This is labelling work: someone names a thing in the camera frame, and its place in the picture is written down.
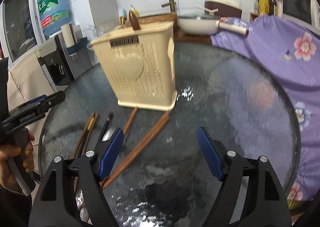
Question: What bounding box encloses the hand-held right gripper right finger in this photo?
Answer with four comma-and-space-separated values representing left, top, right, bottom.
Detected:
197, 127, 293, 227

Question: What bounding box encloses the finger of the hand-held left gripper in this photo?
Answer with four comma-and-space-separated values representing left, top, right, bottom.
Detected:
25, 91, 66, 112

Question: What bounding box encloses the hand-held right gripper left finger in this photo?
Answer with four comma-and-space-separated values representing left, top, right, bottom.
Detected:
29, 127, 125, 227

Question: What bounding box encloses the black chopstick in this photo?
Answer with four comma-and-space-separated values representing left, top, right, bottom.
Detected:
97, 112, 114, 143

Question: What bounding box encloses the dark brown wooden chopstick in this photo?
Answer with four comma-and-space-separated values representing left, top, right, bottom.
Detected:
75, 113, 99, 158
71, 112, 95, 160

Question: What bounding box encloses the reddish wooden chopstick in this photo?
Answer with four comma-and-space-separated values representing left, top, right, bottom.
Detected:
101, 111, 168, 187
104, 113, 171, 190
124, 107, 139, 135

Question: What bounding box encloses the cream plastic utensil holder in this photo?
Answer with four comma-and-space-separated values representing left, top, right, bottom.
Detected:
90, 22, 178, 112

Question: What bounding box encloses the person's left forearm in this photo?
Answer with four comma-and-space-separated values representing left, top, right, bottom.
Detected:
0, 184, 33, 227

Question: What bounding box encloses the person's left hand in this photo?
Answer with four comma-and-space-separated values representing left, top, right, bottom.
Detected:
0, 131, 35, 194

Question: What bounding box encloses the water dispenser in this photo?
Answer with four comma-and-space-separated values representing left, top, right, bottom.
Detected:
34, 32, 92, 92

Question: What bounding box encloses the teal cup holder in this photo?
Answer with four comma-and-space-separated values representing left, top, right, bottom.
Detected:
65, 37, 88, 58

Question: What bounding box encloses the cream paper cup tube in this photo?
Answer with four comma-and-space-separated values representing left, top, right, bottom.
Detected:
61, 23, 75, 48

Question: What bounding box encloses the window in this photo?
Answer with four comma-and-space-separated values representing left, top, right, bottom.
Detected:
1, 0, 47, 63

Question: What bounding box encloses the blue water bottle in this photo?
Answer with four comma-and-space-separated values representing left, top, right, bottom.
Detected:
37, 0, 71, 36

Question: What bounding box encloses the purple floral cloth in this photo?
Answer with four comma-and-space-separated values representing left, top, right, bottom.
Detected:
210, 14, 320, 211

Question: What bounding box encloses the woven pattern wash basin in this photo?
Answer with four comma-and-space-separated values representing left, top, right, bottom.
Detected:
124, 14, 178, 28

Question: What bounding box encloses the cream frying pan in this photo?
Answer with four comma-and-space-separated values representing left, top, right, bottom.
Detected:
177, 14, 249, 37

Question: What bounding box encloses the cream rice spoon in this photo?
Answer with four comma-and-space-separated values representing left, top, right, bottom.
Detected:
194, 4, 218, 15

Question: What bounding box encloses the brass faucet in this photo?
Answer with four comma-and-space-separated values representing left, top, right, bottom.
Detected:
161, 0, 177, 14

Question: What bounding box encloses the brown and cream rice cooker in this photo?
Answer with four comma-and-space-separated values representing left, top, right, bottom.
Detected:
204, 0, 243, 19

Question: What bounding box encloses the white microwave oven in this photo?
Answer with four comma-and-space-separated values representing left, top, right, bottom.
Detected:
281, 0, 320, 28

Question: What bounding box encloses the brown utensil handle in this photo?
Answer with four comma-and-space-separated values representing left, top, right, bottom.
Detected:
128, 10, 141, 31

